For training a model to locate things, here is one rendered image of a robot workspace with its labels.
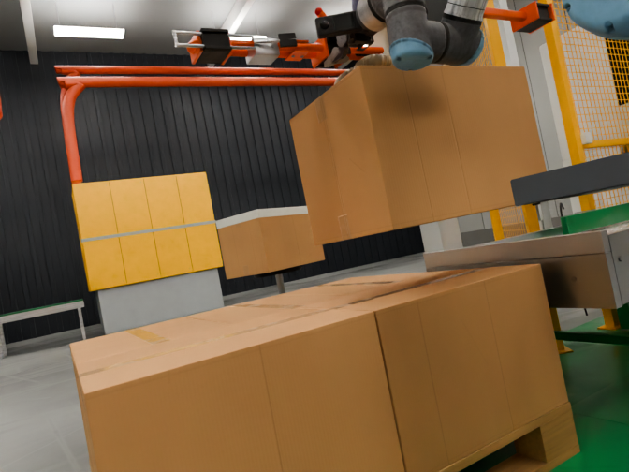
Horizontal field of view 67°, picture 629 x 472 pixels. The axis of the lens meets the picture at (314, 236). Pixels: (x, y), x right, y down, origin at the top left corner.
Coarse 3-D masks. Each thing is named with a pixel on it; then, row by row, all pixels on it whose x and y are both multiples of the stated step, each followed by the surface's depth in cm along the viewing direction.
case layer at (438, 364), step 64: (192, 320) 162; (256, 320) 129; (320, 320) 107; (384, 320) 107; (448, 320) 117; (512, 320) 127; (128, 384) 81; (192, 384) 86; (256, 384) 91; (320, 384) 98; (384, 384) 105; (448, 384) 114; (512, 384) 125; (128, 448) 80; (192, 448) 84; (256, 448) 90; (320, 448) 96; (384, 448) 103; (448, 448) 112
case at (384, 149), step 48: (336, 96) 122; (384, 96) 114; (432, 96) 122; (480, 96) 130; (528, 96) 139; (336, 144) 126; (384, 144) 112; (432, 144) 120; (480, 144) 128; (528, 144) 137; (336, 192) 130; (384, 192) 111; (432, 192) 118; (480, 192) 126; (336, 240) 134
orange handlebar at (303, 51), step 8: (488, 8) 127; (496, 8) 129; (488, 16) 128; (496, 16) 129; (504, 16) 131; (512, 16) 132; (520, 16) 134; (192, 40) 111; (232, 40) 115; (240, 40) 116; (248, 40) 118; (304, 40) 126; (192, 48) 112; (280, 48) 122; (288, 48) 123; (296, 48) 124; (304, 48) 126; (312, 48) 127; (320, 48) 128; (352, 48) 133; (368, 48) 136; (376, 48) 138; (240, 56) 121; (280, 56) 127; (288, 56) 127; (296, 56) 128; (304, 56) 129; (312, 56) 132; (352, 56) 138; (360, 56) 140
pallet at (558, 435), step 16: (544, 416) 129; (560, 416) 132; (512, 432) 122; (528, 432) 125; (544, 432) 128; (560, 432) 131; (576, 432) 134; (496, 448) 119; (528, 448) 132; (544, 448) 127; (560, 448) 130; (576, 448) 133; (464, 464) 113; (512, 464) 130; (528, 464) 129; (544, 464) 127; (560, 464) 129
